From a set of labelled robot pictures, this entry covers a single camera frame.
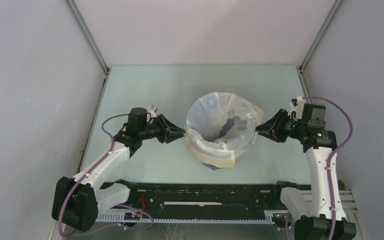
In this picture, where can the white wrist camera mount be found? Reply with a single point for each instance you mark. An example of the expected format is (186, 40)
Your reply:
(151, 112)
(296, 104)

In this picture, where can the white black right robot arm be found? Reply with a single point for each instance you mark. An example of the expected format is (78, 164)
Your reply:
(324, 218)

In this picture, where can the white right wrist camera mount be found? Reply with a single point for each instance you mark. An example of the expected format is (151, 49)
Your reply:
(296, 104)

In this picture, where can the right corner aluminium post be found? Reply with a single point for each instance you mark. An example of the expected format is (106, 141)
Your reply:
(321, 33)

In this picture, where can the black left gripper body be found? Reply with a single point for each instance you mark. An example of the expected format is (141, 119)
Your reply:
(160, 130)

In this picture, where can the blue plastic trash bin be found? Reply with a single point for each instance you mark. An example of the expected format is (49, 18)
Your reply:
(216, 165)

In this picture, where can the left corner aluminium post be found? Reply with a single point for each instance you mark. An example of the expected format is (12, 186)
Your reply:
(89, 39)

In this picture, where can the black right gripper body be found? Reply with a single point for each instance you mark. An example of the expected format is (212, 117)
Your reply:
(286, 127)

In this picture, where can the corner aluminium post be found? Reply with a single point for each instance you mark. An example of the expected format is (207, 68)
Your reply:
(89, 39)
(321, 33)

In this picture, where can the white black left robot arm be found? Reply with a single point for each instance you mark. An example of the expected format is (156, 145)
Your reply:
(78, 200)

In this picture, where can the light blue slotted cable duct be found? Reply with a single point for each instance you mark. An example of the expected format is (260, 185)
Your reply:
(136, 217)

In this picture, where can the translucent yellowish trash bag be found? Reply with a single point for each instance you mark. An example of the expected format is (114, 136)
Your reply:
(221, 126)

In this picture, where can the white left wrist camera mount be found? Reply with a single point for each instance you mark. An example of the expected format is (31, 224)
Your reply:
(151, 112)

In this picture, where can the aluminium frame rail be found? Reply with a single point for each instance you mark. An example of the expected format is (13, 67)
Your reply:
(348, 202)

